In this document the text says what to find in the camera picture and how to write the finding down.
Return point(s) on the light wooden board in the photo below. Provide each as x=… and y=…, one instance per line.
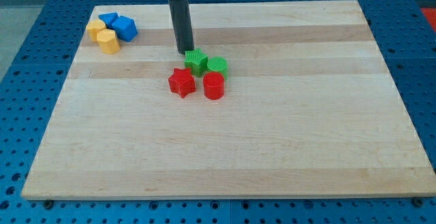
x=310, y=110

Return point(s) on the yellow block rear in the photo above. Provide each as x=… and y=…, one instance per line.
x=94, y=27

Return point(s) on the red cylinder block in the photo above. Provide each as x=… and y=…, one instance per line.
x=214, y=85

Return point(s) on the blue flat block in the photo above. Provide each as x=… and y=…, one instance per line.
x=108, y=18

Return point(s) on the yellow block front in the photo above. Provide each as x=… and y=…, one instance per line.
x=108, y=41

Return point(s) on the yellow block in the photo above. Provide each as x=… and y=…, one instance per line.
x=94, y=27
x=108, y=41

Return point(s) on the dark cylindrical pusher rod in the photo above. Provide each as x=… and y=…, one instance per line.
x=181, y=20

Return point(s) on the green cylinder block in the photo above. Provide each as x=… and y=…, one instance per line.
x=218, y=64

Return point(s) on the green star block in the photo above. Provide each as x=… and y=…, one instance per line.
x=196, y=61

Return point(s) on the blue cube block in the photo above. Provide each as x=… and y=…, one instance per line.
x=125, y=28

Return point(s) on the red star block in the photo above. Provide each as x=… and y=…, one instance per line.
x=182, y=82

